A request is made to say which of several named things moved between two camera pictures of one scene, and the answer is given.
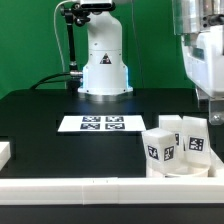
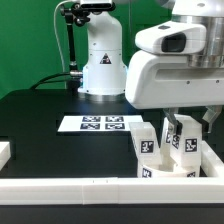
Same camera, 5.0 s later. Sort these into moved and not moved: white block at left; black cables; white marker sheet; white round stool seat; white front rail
Moved: white round stool seat
Not moved: black cables; white block at left; white front rail; white marker sheet
